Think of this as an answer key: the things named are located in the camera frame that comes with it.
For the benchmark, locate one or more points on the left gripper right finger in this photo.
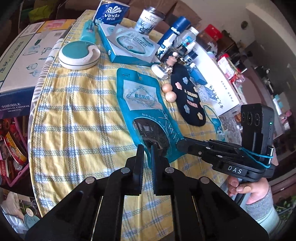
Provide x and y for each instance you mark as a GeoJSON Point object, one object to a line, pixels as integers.
{"type": "Point", "coordinates": [159, 177]}

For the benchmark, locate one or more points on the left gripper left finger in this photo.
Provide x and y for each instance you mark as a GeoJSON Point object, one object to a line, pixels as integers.
{"type": "Point", "coordinates": [135, 175]}

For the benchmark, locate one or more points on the blue pouch with cord loop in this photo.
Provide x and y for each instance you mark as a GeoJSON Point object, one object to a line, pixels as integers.
{"type": "Point", "coordinates": [215, 121]}

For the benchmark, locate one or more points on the teal shoelace package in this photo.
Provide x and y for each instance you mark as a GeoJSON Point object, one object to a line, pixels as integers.
{"type": "Point", "coordinates": [146, 116]}

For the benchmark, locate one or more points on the grey sleeve forearm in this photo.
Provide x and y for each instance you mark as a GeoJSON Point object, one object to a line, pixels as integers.
{"type": "Point", "coordinates": [265, 214]}

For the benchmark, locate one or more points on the right hand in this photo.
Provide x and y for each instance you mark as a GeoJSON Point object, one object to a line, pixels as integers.
{"type": "Point", "coordinates": [257, 190]}

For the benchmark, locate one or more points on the wooden ball lower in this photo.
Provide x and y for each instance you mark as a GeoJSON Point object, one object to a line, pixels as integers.
{"type": "Point", "coordinates": [170, 96]}

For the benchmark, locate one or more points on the wooden ball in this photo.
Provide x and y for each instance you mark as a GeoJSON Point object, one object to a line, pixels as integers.
{"type": "Point", "coordinates": [170, 96]}
{"type": "Point", "coordinates": [167, 88]}

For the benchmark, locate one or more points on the white cardboard storage box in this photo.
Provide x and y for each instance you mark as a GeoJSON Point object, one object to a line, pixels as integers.
{"type": "Point", "coordinates": [228, 102]}

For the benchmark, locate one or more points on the navy flower hot water bottle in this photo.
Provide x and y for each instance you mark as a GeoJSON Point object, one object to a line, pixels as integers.
{"type": "Point", "coordinates": [188, 101]}

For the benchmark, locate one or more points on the floss picks clear box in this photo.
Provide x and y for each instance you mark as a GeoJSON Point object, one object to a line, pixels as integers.
{"type": "Point", "coordinates": [206, 94]}

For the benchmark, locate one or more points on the wooden ball upper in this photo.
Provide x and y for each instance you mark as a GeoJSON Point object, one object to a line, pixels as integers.
{"type": "Point", "coordinates": [167, 88]}

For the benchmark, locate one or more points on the yellow checked tablecloth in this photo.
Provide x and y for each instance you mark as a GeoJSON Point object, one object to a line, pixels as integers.
{"type": "Point", "coordinates": [78, 131]}

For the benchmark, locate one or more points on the round white floss container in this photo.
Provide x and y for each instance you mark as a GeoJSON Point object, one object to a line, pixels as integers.
{"type": "Point", "coordinates": [159, 72]}

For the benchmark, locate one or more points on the blue Pepsi box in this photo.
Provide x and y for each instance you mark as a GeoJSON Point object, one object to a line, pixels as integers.
{"type": "Point", "coordinates": [196, 77]}

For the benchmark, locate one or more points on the perfume bottle wooden cap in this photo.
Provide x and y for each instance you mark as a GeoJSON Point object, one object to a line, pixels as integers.
{"type": "Point", "coordinates": [171, 61]}

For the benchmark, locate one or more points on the Nivea roll-on bottle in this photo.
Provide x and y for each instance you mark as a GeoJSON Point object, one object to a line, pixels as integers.
{"type": "Point", "coordinates": [190, 57]}

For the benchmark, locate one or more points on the teal flat box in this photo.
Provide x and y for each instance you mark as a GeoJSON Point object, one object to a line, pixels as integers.
{"type": "Point", "coordinates": [115, 54]}

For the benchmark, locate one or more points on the pink snack basket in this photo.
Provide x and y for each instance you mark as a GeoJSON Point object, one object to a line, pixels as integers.
{"type": "Point", "coordinates": [14, 150]}

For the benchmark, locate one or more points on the white spray bottle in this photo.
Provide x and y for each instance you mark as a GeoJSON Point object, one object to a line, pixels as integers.
{"type": "Point", "coordinates": [162, 50]}

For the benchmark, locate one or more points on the teal white round device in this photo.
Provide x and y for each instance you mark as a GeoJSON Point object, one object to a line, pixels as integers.
{"type": "Point", "coordinates": [79, 55]}

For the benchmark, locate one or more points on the face mask sachet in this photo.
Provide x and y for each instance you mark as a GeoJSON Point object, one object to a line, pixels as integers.
{"type": "Point", "coordinates": [134, 43]}

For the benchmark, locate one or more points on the clear plastic water bottle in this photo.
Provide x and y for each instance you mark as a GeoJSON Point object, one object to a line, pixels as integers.
{"type": "Point", "coordinates": [186, 37]}

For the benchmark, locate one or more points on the teal tube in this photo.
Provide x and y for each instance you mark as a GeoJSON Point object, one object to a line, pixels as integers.
{"type": "Point", "coordinates": [88, 32]}

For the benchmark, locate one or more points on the blue Gillette shaving can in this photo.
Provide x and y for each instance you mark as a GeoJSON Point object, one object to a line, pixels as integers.
{"type": "Point", "coordinates": [176, 28]}

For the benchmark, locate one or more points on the paper coffee cup with lid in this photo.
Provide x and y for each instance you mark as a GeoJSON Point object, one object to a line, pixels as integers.
{"type": "Point", "coordinates": [148, 20]}

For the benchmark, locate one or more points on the large printed cardboard box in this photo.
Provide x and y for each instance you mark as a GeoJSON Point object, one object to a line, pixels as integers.
{"type": "Point", "coordinates": [22, 63]}

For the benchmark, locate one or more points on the Vinda tissue pack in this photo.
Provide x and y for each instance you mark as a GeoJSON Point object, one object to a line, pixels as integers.
{"type": "Point", "coordinates": [110, 12]}

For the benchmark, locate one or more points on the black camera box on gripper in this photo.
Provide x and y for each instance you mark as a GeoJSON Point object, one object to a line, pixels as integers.
{"type": "Point", "coordinates": [257, 122]}

